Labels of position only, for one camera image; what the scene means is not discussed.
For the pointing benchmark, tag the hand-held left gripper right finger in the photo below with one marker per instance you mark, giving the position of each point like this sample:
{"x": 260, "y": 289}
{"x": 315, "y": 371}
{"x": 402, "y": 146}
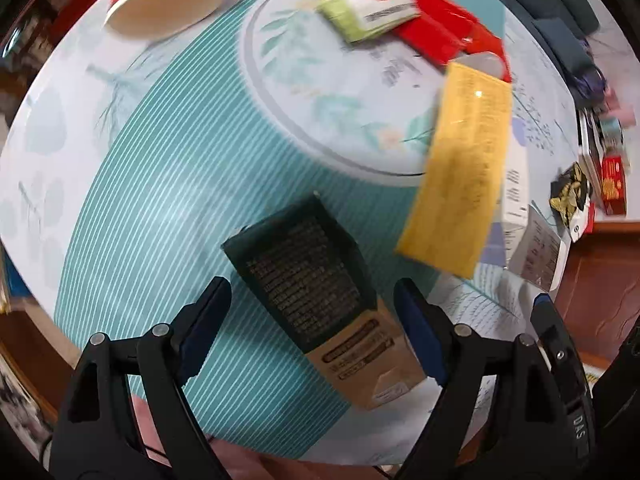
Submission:
{"x": 420, "y": 340}

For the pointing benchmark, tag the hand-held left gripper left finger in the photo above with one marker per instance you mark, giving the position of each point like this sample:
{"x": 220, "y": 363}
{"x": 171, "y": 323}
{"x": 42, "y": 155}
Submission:
{"x": 200, "y": 340}

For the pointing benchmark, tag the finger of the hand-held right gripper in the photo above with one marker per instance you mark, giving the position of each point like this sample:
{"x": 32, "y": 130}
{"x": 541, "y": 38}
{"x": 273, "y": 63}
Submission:
{"x": 550, "y": 325}

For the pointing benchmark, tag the dark green and kraft box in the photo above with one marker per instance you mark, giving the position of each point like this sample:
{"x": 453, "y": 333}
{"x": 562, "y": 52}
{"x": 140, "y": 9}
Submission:
{"x": 300, "y": 270}

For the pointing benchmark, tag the red snack packet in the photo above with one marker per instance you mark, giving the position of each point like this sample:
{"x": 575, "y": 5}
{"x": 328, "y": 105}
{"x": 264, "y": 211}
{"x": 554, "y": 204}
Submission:
{"x": 450, "y": 30}

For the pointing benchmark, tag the white printed packet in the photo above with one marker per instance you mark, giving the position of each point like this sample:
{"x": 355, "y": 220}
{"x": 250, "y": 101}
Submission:
{"x": 540, "y": 250}

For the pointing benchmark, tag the black and yellow packet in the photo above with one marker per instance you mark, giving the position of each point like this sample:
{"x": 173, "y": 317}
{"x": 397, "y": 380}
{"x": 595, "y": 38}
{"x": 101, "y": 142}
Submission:
{"x": 570, "y": 195}

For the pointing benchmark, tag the large red gift box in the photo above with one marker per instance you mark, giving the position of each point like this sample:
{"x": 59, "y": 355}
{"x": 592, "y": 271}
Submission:
{"x": 614, "y": 185}

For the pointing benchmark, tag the yellow flat box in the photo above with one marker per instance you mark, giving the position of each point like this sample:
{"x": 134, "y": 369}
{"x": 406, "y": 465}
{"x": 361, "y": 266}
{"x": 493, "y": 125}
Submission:
{"x": 460, "y": 170}

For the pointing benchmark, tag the purple bag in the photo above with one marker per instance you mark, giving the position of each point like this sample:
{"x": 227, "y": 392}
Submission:
{"x": 592, "y": 82}

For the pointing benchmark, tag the green and white snack bag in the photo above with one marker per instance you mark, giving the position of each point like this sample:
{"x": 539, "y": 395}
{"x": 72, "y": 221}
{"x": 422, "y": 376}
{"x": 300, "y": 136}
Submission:
{"x": 370, "y": 10}

